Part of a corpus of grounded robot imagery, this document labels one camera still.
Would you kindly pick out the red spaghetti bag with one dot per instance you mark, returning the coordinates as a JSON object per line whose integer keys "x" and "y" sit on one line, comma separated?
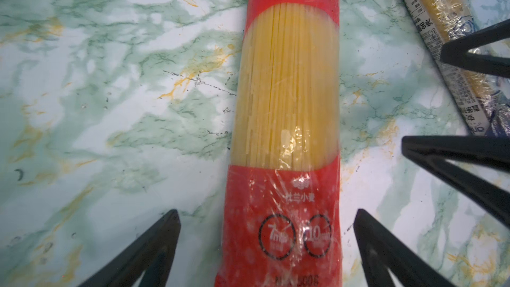
{"x": 281, "y": 224}

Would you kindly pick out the blue Ankara spaghetti bag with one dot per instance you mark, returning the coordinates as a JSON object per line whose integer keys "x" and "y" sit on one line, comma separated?
{"x": 477, "y": 80}

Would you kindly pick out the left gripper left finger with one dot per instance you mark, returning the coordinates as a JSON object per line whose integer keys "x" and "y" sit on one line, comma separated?
{"x": 148, "y": 260}

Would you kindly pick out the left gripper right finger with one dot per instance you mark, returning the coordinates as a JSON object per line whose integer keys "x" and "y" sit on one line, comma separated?
{"x": 382, "y": 253}

